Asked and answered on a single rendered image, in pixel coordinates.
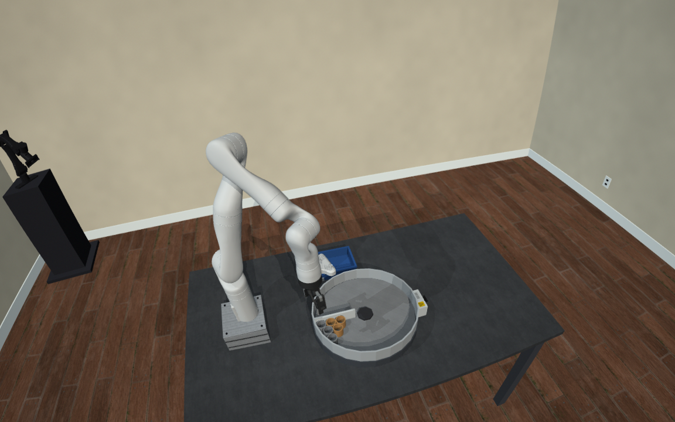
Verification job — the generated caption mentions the blue crate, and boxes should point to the blue crate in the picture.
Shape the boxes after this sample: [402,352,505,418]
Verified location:
[318,246,357,281]

